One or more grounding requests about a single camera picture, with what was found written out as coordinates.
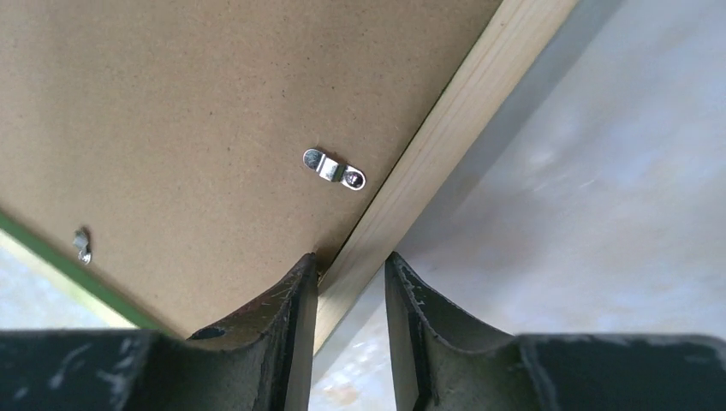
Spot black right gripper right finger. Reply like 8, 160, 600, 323
384, 253, 725, 410

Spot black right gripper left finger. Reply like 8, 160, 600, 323
1, 253, 318, 410

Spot green wooden picture frame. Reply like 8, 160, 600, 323
0, 0, 580, 355

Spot brown frame backing board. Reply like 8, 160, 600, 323
0, 0, 503, 338

